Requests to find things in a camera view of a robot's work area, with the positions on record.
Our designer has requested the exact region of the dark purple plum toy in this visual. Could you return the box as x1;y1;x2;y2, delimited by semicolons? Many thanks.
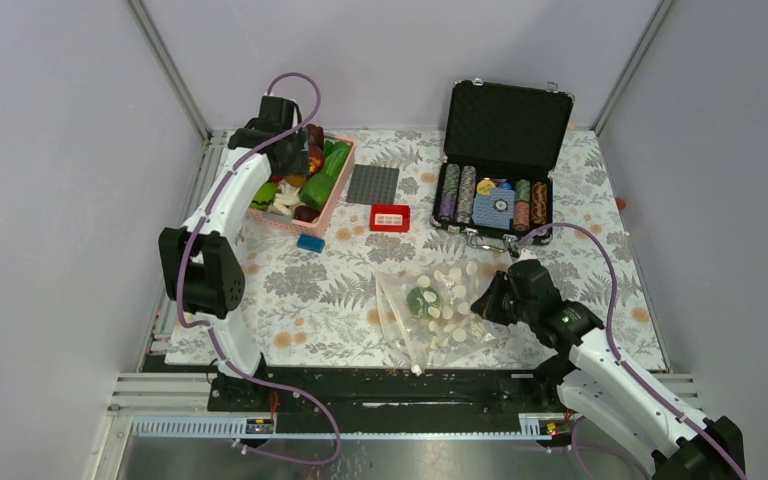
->
306;124;325;150

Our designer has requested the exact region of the blue lego brick near basket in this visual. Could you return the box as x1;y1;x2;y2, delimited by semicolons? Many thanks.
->
296;234;326;254

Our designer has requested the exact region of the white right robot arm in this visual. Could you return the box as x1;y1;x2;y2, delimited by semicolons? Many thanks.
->
471;259;746;479

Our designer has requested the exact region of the red lego brick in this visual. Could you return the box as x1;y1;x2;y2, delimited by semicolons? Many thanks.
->
369;204;411;233

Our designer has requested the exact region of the black poker chip case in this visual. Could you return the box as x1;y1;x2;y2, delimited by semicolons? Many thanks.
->
431;79;575;251

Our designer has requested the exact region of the blue playing card deck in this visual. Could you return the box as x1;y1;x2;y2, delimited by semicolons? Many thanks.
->
472;188;515;230

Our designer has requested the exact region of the clear zip top bag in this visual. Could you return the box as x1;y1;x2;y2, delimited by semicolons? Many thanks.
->
373;260;508;376

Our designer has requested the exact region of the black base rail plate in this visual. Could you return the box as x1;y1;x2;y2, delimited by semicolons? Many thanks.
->
207;366;566;434

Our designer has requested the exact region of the yellow lemon toy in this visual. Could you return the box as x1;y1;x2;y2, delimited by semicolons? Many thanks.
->
284;175;307;188

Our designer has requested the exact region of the dark red apple toy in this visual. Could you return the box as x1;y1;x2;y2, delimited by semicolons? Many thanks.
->
308;145;325;175

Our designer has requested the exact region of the pink plastic basket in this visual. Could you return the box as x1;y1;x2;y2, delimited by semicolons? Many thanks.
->
249;133;356;237

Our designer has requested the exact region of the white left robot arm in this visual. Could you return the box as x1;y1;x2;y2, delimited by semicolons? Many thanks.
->
158;95;307;411

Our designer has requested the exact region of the dark grey lego baseplate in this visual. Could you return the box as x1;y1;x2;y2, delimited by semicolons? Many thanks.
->
346;165;400;205

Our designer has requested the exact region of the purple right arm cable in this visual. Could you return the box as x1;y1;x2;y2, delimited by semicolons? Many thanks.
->
513;222;750;480

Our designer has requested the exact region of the dark eggplant toy in basket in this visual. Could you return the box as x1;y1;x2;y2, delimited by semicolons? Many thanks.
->
294;205;321;223

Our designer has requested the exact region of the green bok choy toy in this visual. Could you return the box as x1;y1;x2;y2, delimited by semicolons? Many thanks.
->
321;140;352;179

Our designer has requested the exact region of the white mushroom toy cluster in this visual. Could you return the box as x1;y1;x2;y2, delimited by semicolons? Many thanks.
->
268;183;301;218

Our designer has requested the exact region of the green watermelon toy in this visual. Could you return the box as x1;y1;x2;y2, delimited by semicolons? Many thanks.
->
249;181;278;211

